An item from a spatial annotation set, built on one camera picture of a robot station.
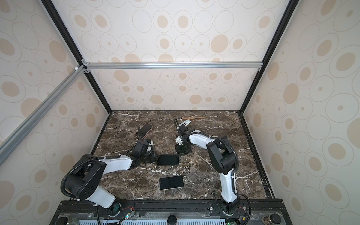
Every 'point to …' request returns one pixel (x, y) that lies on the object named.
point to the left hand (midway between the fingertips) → (162, 154)
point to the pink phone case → (146, 134)
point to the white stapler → (185, 123)
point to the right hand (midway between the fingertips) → (179, 156)
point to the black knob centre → (172, 220)
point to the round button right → (273, 218)
